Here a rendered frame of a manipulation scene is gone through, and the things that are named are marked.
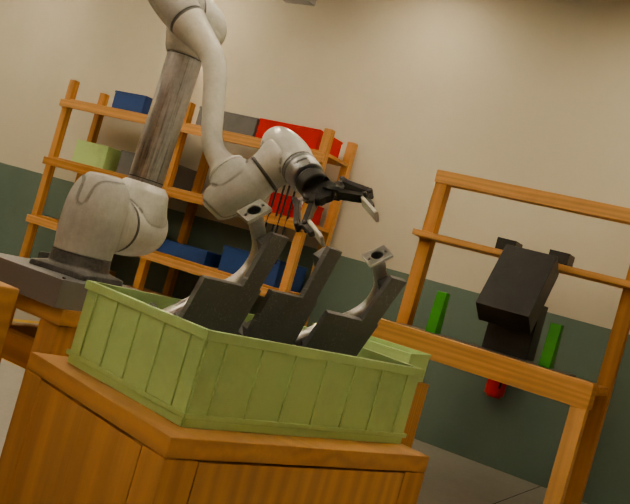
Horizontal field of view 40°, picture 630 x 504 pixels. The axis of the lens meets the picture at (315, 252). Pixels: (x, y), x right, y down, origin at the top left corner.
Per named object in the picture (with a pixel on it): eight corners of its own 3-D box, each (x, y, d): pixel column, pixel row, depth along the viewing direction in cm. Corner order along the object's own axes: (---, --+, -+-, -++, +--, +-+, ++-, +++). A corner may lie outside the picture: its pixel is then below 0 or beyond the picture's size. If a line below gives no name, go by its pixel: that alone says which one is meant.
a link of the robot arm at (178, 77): (80, 243, 239) (121, 251, 260) (129, 260, 234) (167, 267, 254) (164, -22, 239) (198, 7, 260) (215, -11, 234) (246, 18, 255)
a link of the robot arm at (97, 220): (38, 242, 221) (62, 160, 222) (78, 250, 239) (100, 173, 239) (91, 259, 216) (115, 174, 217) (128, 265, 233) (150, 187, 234)
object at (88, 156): (254, 392, 689) (330, 127, 692) (3, 295, 837) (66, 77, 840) (288, 393, 737) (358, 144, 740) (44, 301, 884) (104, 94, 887)
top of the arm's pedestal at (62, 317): (70, 305, 248) (74, 292, 248) (149, 336, 231) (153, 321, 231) (-24, 292, 221) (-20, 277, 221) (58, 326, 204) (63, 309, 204)
